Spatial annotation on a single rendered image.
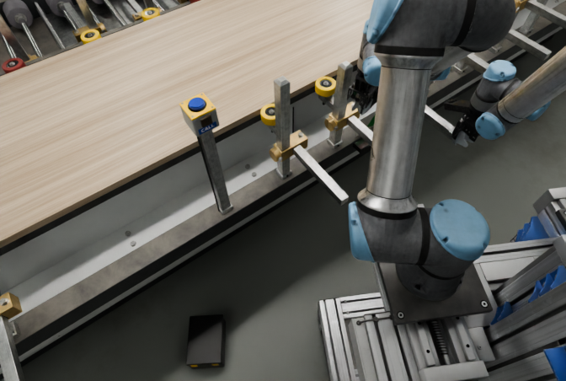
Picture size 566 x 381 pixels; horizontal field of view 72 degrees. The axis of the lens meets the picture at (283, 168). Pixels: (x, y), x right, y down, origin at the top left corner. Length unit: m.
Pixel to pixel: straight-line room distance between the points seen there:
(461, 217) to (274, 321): 1.33
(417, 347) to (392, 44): 0.66
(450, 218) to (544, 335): 0.27
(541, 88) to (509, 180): 1.60
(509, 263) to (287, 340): 1.11
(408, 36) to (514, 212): 1.95
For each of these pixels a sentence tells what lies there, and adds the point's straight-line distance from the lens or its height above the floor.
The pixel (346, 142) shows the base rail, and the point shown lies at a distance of 1.61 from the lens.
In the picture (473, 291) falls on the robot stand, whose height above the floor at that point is 1.04.
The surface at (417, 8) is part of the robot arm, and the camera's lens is 0.68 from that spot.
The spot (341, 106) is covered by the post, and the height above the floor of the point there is 0.93.
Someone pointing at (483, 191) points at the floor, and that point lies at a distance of 2.54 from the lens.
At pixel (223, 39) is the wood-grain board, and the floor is 0.90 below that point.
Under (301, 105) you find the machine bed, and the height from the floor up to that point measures 0.76.
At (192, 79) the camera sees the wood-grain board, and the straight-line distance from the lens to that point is 1.59.
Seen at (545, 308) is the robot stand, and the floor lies 1.19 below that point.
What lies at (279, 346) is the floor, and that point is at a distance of 1.97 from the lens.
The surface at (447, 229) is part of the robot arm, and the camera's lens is 0.79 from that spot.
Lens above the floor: 1.93
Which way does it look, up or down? 55 degrees down
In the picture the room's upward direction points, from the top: 1 degrees counter-clockwise
